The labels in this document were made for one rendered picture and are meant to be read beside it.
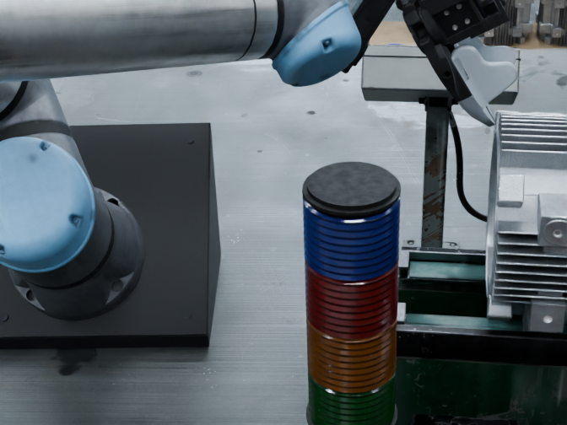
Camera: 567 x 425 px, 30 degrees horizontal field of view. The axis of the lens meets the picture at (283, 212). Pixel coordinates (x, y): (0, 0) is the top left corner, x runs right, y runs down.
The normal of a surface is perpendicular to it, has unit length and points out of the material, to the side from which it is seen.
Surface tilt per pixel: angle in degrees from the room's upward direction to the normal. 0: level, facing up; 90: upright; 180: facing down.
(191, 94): 0
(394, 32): 0
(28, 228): 50
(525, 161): 88
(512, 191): 45
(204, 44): 105
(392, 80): 54
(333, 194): 0
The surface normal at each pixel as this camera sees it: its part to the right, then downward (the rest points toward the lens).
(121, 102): -0.04, -0.85
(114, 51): 0.58, 0.61
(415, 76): -0.13, -0.08
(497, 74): -0.11, 0.56
